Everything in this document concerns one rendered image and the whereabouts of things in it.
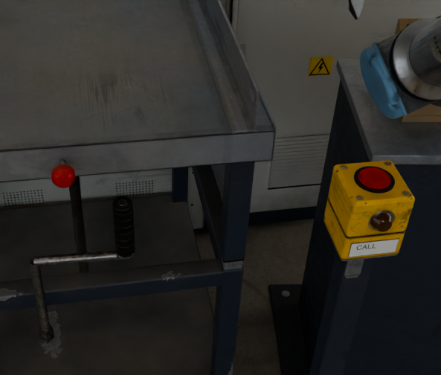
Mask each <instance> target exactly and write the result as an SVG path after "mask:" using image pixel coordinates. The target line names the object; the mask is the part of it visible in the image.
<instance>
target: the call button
mask: <svg viewBox="0 0 441 375"><path fill-rule="evenodd" d="M358 179H359V181H360V182H361V183H362V184H363V185H365V186H366V187H369V188H372V189H384V188H387V187H388V186H389V185H390V183H391V179H390V177H389V175H388V174H387V173H386V172H384V171H383V170H380V169H378V168H374V167H370V168H366V169H363V170H362V171H361V172H360V173H359V175H358Z"/></svg>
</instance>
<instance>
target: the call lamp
mask: <svg viewBox="0 0 441 375"><path fill-rule="evenodd" d="M394 220H395V215H394V213H393V212H392V211H390V210H386V209H384V210H380V211H377V212H375V213H374V214H373V215H372V216H371V217H370V218H369V220H368V225H369V228H370V229H371V230H374V231H380V232H384V231H388V230H389V229H390V228H391V226H392V224H393V222H394Z"/></svg>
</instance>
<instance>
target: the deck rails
mask: <svg viewBox="0 0 441 375"><path fill-rule="evenodd" d="M185 1H186V4H187V8H188V10H189V12H190V16H191V19H192V21H193V24H194V27H195V29H196V33H197V36H198V38H199V41H200V44H201V47H202V50H203V53H204V55H205V59H206V61H207V65H208V68H209V69H210V73H211V76H212V78H213V82H214V84H215V87H216V90H217V93H218V96H219V99H220V101H221V104H222V108H223V110H224V113H225V116H226V118H227V121H228V125H229V127H230V129H231V133H241V132H258V127H257V124H256V120H257V107H258V99H259V90H258V88H257V85H256V83H255V82H254V78H253V77H252V74H251V72H250V69H249V67H248V65H247V62H246V61H245V58H244V56H243V54H242V51H241V49H240V47H239V44H238V42H237V40H236V37H235V35H234V32H233V30H232V28H231V26H230V23H229V21H228V18H227V16H226V15H225V12H224V10H223V8H222V5H221V3H220V0H185ZM251 90H252V91H253V93H254V98H253V96H252V93H251Z"/></svg>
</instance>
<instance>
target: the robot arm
mask: <svg viewBox="0 0 441 375"><path fill-rule="evenodd" d="M363 6H364V0H349V11H350V12H351V14H352V15H353V17H354V18H355V20H356V19H359V17H360V15H361V12H362V9H363ZM360 66H361V73H362V76H363V79H364V83H365V85H366V87H367V90H368V92H369V94H370V96H371V98H372V100H373V102H374V104H375V105H376V107H377V108H378V109H379V111H380V112H381V113H382V114H383V115H384V116H385V117H387V118H389V119H396V118H399V117H402V116H407V115H408V114H409V113H411V112H414V111H416V110H418V109H420V108H422V107H424V106H427V105H429V104H432V105H435V106H439V107H441V16H438V17H437V18H426V19H420V20H417V21H415V22H413V23H411V24H410V25H408V26H407V27H406V28H404V29H403V30H401V31H400V32H398V33H397V34H395V35H393V36H391V37H389V38H387V39H385V40H383V41H381V42H378V43H375V42H374V43H373V45H371V46H370V47H368V48H365V49H364V50H363V51H362V52H361V56H360Z"/></svg>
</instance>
